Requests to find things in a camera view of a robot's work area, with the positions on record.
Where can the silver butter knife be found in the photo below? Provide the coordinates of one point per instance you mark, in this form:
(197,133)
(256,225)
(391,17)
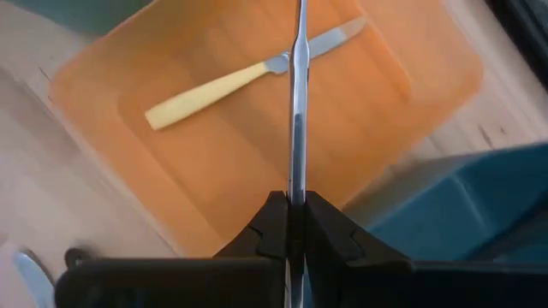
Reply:
(36,282)
(299,128)

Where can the dark blue plastic bin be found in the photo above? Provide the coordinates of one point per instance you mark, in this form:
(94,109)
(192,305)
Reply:
(449,205)

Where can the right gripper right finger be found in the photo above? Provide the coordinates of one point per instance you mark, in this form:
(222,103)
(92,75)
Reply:
(329,235)

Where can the teal green plastic bin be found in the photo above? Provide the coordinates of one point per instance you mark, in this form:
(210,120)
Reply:
(85,15)

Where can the orange translucent plastic tray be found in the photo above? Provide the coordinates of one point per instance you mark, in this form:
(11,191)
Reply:
(364,128)

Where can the black aluminium table frame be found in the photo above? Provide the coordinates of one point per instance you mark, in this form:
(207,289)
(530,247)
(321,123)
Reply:
(531,34)

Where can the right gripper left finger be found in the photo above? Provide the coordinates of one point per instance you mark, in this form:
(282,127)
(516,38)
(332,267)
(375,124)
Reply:
(265,235)

